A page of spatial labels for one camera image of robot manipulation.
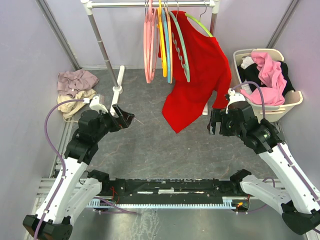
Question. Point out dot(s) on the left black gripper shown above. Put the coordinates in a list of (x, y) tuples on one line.
[(124, 119)]

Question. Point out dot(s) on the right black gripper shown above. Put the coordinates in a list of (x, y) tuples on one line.
[(216, 116)]

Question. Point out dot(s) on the teal wavy hanger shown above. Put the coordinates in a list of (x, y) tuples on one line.
[(181, 47)]

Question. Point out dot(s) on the pink t shirt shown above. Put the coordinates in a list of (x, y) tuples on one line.
[(270, 74)]

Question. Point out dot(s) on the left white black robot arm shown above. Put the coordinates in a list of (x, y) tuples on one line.
[(55, 218)]

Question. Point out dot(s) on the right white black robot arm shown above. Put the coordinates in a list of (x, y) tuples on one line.
[(299, 204)]

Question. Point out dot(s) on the red t shirt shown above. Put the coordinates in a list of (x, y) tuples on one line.
[(209, 72)]

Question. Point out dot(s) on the lime green hanger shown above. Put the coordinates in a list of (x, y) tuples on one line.
[(199, 22)]

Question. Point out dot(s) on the pink hanger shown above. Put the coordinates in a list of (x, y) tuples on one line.
[(154, 40), (147, 40)]

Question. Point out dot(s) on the yellow hanger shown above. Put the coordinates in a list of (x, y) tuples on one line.
[(162, 40)]

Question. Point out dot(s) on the light blue hanger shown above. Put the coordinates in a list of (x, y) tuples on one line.
[(167, 44)]

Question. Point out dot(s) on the black garment in basket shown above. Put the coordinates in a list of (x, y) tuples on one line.
[(251, 74)]

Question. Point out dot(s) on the beige crumpled garment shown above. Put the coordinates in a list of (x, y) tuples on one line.
[(69, 109)]

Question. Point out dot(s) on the cream laundry basket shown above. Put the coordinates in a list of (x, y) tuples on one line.
[(292, 98)]

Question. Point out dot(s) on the white garment in basket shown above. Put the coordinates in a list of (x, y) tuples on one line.
[(246, 62)]

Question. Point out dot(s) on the mauve crumpled garment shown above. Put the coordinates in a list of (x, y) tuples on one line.
[(71, 82)]

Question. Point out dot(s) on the white metal clothes rack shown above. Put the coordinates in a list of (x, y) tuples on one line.
[(90, 5)]

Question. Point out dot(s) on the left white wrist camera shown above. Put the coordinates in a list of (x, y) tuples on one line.
[(96, 103)]

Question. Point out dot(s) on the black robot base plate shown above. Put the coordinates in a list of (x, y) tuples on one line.
[(170, 191)]

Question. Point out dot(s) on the light blue cable duct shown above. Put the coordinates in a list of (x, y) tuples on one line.
[(227, 203)]

